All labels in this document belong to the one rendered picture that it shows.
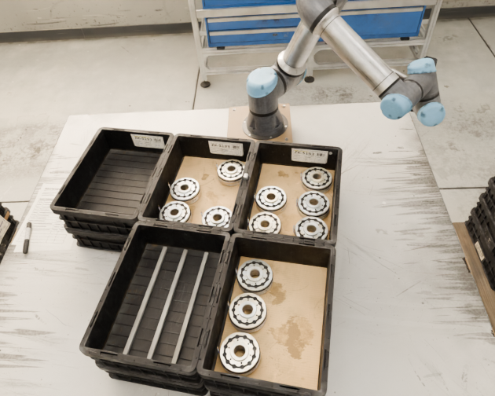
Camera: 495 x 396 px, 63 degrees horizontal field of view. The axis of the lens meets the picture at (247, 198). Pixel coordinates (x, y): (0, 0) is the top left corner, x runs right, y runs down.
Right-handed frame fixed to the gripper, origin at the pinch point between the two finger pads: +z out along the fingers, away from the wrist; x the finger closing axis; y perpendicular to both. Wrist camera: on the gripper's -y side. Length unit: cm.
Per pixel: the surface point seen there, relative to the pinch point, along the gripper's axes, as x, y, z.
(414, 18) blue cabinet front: 42, -1, 159
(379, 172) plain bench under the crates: 2.4, 36.1, -11.4
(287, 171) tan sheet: -35, 38, -27
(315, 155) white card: -27.2, 28.6, -27.4
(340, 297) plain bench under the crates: -11, 56, -64
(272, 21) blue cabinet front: -53, 25, 151
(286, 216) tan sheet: -33, 43, -47
